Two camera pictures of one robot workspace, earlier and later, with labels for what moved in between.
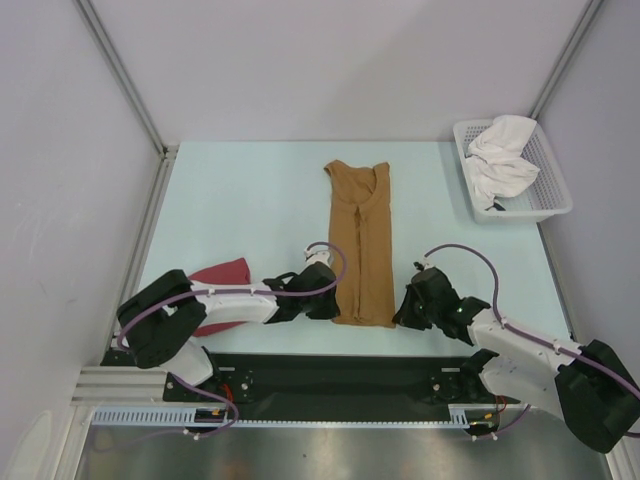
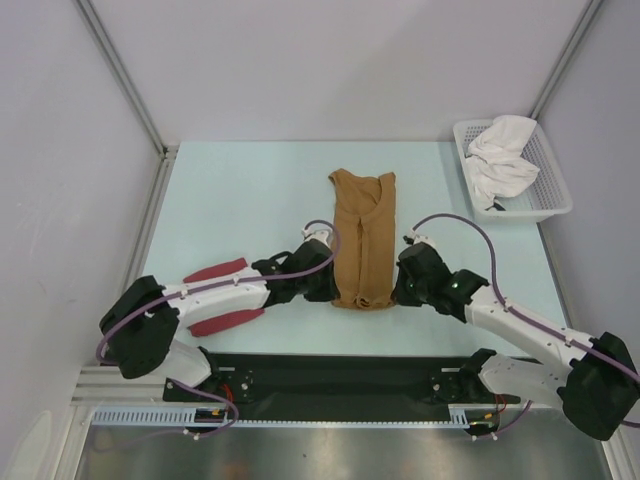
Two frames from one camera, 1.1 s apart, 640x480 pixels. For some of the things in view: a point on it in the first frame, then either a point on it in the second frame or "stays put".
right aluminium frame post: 590,13 stays put
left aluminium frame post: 166,154 stays put
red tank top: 236,272 stays put
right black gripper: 404,316 → 399,294
